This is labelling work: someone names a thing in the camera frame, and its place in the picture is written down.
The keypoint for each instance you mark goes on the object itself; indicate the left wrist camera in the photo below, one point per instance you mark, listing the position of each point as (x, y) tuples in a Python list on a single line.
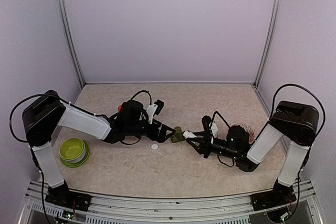
[(154, 109)]

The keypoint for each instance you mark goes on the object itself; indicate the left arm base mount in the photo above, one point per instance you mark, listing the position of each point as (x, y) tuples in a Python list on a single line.
[(69, 199)]

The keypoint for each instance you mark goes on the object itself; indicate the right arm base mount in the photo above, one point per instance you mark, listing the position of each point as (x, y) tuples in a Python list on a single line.
[(270, 199)]

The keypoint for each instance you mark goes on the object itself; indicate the front aluminium rail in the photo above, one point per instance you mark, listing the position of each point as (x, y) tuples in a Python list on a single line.
[(106, 208)]

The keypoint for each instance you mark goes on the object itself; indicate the aluminium frame post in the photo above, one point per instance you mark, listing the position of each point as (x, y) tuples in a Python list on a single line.
[(268, 42), (70, 43)]

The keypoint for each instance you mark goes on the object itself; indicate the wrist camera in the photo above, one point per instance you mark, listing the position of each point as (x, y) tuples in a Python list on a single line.
[(209, 126), (154, 109)]

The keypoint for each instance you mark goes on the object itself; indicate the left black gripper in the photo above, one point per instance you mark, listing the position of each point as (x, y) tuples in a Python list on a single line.
[(154, 137)]

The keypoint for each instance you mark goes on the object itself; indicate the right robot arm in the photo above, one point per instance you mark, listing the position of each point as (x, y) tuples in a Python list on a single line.
[(298, 122)]

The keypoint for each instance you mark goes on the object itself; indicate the right aluminium frame post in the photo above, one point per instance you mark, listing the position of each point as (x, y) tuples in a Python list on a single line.
[(268, 42)]

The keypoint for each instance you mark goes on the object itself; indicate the green bowl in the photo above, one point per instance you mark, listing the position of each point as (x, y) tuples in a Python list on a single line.
[(71, 148)]

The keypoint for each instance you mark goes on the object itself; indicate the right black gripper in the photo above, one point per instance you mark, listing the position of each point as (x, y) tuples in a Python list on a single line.
[(205, 143)]

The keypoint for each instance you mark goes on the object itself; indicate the white small bottle cap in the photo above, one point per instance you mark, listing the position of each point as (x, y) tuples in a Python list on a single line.
[(154, 146)]

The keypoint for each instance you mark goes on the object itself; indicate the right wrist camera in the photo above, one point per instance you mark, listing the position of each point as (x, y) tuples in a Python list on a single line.
[(209, 126)]

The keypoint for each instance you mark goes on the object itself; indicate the small clear white-capped bottle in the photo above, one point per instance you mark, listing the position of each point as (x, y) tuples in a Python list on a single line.
[(188, 134)]

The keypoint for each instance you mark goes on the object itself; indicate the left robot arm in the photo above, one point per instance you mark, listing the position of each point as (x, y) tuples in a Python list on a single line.
[(49, 111)]

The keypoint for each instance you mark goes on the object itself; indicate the green plate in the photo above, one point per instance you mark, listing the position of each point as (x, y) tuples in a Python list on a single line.
[(79, 160)]

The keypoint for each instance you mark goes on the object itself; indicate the left aluminium frame post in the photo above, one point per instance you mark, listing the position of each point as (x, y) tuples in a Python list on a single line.
[(70, 43)]

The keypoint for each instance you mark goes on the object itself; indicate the green weekly pill organizer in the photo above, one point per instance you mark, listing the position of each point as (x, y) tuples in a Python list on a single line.
[(178, 135)]

